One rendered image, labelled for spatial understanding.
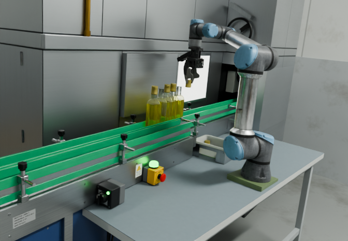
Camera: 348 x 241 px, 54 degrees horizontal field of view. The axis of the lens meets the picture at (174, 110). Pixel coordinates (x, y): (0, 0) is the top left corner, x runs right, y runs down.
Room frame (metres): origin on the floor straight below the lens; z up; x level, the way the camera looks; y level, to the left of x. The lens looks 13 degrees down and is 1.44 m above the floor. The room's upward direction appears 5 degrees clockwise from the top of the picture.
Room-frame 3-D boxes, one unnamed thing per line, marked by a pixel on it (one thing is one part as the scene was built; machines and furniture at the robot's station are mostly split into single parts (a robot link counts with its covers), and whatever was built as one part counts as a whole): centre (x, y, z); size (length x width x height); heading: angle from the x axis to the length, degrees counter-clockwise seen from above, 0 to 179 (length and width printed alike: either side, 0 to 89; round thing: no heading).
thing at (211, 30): (1.91, -0.16, 1.47); 0.11 x 0.11 x 0.08; 33
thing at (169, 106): (1.87, 0.05, 0.99); 0.06 x 0.06 x 0.21; 57
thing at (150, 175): (1.49, 0.07, 0.79); 0.07 x 0.07 x 0.07; 56
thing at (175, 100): (1.92, 0.01, 0.99); 0.06 x 0.06 x 0.21; 57
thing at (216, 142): (1.92, -0.26, 0.80); 0.22 x 0.17 x 0.09; 56
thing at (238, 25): (2.64, -0.44, 1.49); 0.21 x 0.05 x 0.21; 56
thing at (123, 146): (1.36, 0.18, 0.94); 0.07 x 0.04 x 0.13; 56
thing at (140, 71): (2.14, 0.03, 1.15); 0.90 x 0.03 x 0.34; 146
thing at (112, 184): (1.25, 0.22, 0.79); 0.08 x 0.08 x 0.08; 56
